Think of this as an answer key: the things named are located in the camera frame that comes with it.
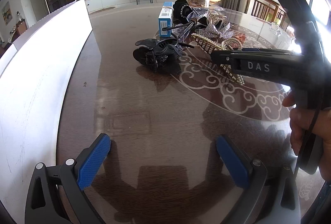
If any framed wall painting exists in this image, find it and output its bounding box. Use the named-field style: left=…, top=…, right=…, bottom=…
left=2, top=1, right=11, bottom=24

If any blue and white box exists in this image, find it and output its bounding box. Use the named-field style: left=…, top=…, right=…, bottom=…
left=158, top=1, right=174, bottom=37

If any black slim hair clip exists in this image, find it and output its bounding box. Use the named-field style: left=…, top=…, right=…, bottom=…
left=161, top=13, right=207, bottom=40

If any black scrunchie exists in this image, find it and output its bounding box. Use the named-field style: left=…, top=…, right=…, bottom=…
left=173, top=0, right=194, bottom=25

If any black hair claw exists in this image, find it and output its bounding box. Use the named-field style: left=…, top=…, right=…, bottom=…
left=133, top=38, right=195, bottom=73

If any brown glass-topped desktop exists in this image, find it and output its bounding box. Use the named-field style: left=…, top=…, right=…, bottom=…
left=55, top=6, right=329, bottom=224

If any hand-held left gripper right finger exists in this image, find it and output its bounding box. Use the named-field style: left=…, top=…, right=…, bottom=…
left=216, top=135, right=302, bottom=224

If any pearl hair comb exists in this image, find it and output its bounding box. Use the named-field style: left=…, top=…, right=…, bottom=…
left=191, top=33, right=245, bottom=86

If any white panel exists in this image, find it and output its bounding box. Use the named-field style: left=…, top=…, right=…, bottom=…
left=0, top=0, right=94, bottom=224

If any person's right hand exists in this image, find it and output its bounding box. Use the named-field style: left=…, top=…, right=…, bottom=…
left=282, top=92, right=331, bottom=180

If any silver glitter bow clip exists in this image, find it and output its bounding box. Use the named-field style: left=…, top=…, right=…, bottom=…
left=194, top=21, right=231, bottom=40

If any wooden chair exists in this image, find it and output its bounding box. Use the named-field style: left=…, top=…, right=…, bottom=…
left=275, top=6, right=290, bottom=31
left=249, top=0, right=280, bottom=20

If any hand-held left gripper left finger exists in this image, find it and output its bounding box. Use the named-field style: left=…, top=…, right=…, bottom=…
left=24, top=133, right=112, bottom=224

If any clear hair claw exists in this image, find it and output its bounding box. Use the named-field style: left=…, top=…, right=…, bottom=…
left=207, top=9, right=229, bottom=25

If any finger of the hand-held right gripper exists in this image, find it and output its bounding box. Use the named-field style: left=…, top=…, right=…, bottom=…
left=210, top=50, right=294, bottom=85
left=242, top=48, right=295, bottom=54

